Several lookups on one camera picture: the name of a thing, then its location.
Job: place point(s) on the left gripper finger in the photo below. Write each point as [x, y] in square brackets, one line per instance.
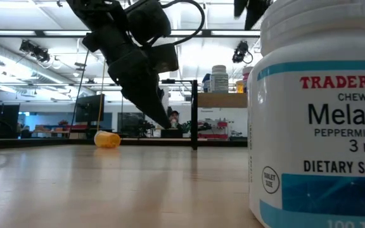
[138, 85]
[165, 58]

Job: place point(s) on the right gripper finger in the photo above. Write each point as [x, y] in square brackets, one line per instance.
[255, 11]
[240, 7]

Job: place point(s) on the white jar blue lid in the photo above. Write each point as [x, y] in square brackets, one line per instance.
[206, 84]

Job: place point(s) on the orange pill bottle white cap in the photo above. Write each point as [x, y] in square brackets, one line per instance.
[108, 140]
[239, 87]

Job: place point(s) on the white Trader Joe's melatonin bottle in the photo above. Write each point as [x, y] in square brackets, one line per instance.
[312, 126]

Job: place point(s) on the black shelf side panel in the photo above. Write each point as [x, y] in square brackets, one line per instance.
[194, 120]

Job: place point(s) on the wooden shelf board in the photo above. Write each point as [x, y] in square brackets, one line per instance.
[222, 100]

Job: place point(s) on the person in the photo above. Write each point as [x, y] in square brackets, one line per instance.
[173, 118]

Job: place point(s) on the black background monitor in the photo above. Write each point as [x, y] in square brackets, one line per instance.
[2, 120]
[89, 109]

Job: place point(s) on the red storage bins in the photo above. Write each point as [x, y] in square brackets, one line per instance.
[214, 135]

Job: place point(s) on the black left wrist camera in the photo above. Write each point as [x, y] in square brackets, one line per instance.
[147, 19]

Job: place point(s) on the black ceiling-mounted camera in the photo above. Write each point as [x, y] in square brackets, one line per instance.
[35, 50]
[241, 52]

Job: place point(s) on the black aluminium table frame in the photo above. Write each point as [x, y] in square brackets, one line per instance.
[59, 142]

